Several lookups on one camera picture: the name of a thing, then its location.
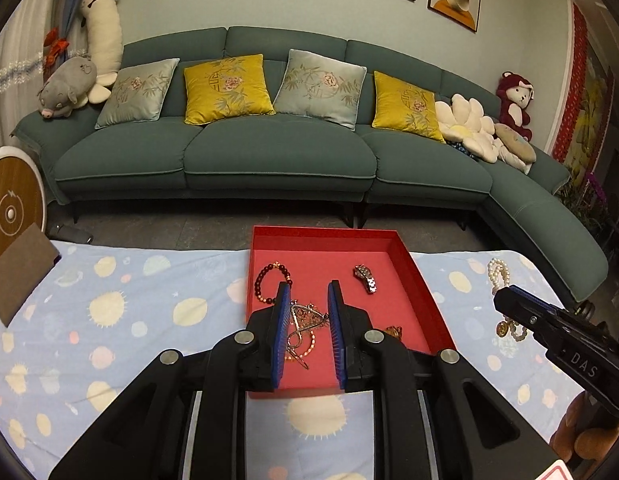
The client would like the red tassel ornament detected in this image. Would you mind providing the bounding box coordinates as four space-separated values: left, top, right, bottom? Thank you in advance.
44 27 70 68

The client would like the red cardboard box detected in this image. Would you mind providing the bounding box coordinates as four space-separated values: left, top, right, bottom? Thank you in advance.
244 225 457 401

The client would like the silver wristwatch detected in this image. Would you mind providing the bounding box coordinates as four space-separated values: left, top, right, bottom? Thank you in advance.
353 264 380 294

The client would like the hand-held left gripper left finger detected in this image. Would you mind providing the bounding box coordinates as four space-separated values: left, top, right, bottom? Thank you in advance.
48 281 294 480

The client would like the green sofa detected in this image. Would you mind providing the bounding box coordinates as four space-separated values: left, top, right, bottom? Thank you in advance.
12 25 610 301

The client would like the long white plush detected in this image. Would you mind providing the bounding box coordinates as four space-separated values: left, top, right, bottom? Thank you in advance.
80 0 124 103

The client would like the dark bead bracelet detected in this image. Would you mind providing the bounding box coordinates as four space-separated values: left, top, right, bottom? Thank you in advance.
254 261 294 305

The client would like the potted plant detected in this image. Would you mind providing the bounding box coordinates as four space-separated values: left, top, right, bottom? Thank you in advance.
559 170 615 261

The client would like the yellow embroidered cushion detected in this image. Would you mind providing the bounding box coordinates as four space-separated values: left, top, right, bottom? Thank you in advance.
183 53 277 126
372 71 446 143

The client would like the grey pig plush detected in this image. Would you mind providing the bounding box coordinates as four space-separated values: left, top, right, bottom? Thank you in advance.
38 56 98 121

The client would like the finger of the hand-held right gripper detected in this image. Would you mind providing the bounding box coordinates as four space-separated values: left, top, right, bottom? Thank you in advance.
493 284 563 348

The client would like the grey embroidered cushion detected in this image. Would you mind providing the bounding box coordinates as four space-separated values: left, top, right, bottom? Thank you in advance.
273 48 367 131
94 57 181 129

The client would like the person's right hand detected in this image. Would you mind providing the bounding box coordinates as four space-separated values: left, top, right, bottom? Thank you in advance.
549 390 619 471

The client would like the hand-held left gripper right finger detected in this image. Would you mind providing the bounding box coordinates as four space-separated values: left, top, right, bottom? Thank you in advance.
327 280 575 480

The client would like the red monkey plush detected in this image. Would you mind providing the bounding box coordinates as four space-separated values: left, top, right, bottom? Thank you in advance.
496 71 535 142

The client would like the white flower cushion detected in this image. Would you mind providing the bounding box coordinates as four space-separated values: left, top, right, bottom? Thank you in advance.
434 93 497 163

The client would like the triangle pendant necklace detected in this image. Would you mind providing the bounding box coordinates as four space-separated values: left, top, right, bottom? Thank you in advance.
288 300 330 336

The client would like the gold wristwatch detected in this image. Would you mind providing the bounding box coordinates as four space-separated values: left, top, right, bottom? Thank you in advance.
494 317 530 342

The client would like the brown round plush cushion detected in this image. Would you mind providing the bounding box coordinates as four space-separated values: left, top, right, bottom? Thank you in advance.
493 122 537 176

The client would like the pearl bracelet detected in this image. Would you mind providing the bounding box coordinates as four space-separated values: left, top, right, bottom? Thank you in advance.
487 257 513 292

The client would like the blue planet print tablecloth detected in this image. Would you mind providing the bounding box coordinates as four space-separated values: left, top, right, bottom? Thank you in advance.
0 239 597 480

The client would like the white curtain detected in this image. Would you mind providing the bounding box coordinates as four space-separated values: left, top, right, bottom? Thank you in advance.
0 0 60 151

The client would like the round white wood-faced appliance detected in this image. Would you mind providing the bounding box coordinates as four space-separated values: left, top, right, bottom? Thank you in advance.
0 146 48 266

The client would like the red wall hanging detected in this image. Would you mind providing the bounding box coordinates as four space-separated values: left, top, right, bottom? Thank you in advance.
552 0 615 171

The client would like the brown board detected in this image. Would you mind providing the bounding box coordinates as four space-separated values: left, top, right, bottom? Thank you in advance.
0 223 60 328

